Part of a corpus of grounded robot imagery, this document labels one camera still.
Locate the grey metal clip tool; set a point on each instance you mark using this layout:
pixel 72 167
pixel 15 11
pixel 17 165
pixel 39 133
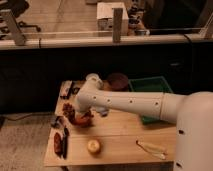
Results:
pixel 57 122

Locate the white cardboard box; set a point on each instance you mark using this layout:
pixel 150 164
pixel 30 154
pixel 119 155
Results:
pixel 105 16

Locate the small grey white toy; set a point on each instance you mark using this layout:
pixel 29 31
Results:
pixel 102 111

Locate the yellow round fruit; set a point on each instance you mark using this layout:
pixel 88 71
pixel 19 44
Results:
pixel 93 146

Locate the grey slanted post left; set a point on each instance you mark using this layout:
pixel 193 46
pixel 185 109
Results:
pixel 13 27

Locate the black marker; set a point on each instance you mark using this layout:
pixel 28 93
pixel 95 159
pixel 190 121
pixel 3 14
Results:
pixel 64 142

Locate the black office chair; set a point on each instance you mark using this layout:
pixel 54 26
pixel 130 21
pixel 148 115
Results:
pixel 17 7

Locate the black white rectangular device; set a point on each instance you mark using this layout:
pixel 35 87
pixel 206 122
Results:
pixel 65 89

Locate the dark red grape bunch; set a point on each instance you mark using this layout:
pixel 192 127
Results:
pixel 68 111

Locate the grey vertical post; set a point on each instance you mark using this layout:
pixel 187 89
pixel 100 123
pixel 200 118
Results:
pixel 117 24

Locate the red sausage toy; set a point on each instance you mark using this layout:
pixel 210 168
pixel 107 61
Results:
pixel 57 144

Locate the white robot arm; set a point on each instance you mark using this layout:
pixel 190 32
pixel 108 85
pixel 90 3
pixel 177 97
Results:
pixel 192 114

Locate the white cup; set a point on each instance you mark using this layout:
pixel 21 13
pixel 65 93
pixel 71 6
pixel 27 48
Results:
pixel 93 77

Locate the pale banana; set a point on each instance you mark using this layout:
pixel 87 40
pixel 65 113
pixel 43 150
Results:
pixel 155 150

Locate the dark brown round bowl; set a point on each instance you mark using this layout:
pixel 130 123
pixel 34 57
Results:
pixel 118 81

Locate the green plastic bin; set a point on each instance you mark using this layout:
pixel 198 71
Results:
pixel 150 84

